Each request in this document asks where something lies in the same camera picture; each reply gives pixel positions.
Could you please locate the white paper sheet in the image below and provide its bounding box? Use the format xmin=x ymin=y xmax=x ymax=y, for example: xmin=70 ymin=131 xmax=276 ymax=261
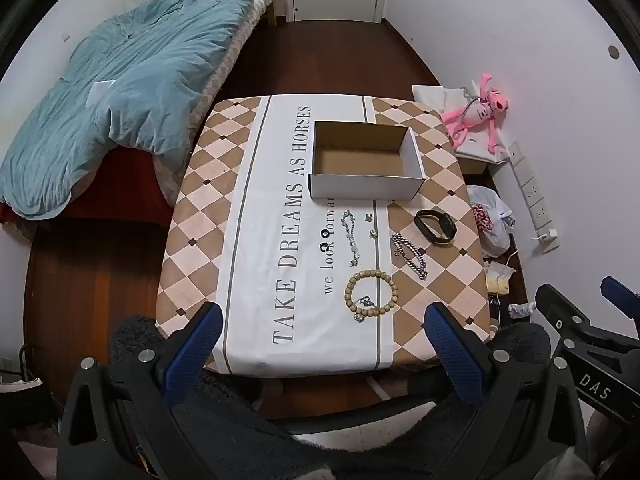
xmin=89 ymin=80 xmax=116 ymax=108

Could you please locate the teal blanket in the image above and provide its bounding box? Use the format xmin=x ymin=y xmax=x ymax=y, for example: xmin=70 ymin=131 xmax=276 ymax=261
xmin=0 ymin=0 xmax=277 ymax=218

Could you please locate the small silver charm chain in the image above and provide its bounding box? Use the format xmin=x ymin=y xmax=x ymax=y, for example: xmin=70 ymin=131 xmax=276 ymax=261
xmin=352 ymin=296 xmax=375 ymax=323

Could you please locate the cream small bag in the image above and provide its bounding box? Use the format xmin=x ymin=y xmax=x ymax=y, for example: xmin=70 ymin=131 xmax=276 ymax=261
xmin=487 ymin=262 xmax=516 ymax=296

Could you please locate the red bed base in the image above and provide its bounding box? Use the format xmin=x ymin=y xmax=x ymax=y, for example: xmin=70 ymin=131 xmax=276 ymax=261
xmin=0 ymin=145 xmax=173 ymax=223

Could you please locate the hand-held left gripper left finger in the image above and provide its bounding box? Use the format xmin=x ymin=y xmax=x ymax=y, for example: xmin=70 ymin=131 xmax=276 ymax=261
xmin=57 ymin=302 xmax=223 ymax=480

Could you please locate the pink plush toy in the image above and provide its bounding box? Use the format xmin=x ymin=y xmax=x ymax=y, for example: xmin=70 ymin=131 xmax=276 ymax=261
xmin=442 ymin=74 xmax=510 ymax=153

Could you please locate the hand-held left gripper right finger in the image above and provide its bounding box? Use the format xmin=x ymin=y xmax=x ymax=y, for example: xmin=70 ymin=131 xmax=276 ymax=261
xmin=424 ymin=302 xmax=588 ymax=480

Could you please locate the thin silver beaded chain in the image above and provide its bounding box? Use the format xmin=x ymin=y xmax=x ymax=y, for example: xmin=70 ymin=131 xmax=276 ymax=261
xmin=341 ymin=211 xmax=362 ymax=267

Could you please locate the white cardboard box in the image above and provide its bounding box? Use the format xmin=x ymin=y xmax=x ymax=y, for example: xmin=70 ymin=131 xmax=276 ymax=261
xmin=307 ymin=121 xmax=427 ymax=203

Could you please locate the white plastic bag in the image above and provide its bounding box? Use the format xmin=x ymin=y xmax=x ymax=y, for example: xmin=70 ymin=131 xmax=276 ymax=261
xmin=467 ymin=185 xmax=516 ymax=256

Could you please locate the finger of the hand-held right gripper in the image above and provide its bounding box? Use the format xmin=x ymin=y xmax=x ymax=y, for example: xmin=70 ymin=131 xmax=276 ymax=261
xmin=601 ymin=276 xmax=640 ymax=333
xmin=535 ymin=284 xmax=601 ymax=346

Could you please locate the checkered printed tablecloth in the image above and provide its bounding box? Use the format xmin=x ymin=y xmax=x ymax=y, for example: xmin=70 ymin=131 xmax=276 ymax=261
xmin=155 ymin=94 xmax=492 ymax=378

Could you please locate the white wall socket strip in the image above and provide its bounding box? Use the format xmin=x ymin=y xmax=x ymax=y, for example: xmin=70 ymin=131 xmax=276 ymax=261
xmin=507 ymin=141 xmax=560 ymax=253

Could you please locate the wooden bead bracelet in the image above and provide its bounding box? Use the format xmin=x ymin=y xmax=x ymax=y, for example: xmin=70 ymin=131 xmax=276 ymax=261
xmin=345 ymin=270 xmax=399 ymax=318

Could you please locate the thick silver chain bracelet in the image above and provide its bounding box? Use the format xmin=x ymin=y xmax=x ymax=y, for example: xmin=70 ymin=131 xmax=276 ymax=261
xmin=391 ymin=232 xmax=429 ymax=281

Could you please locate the black smart band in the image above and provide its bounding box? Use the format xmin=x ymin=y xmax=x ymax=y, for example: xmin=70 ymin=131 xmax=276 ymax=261
xmin=414 ymin=208 xmax=457 ymax=245

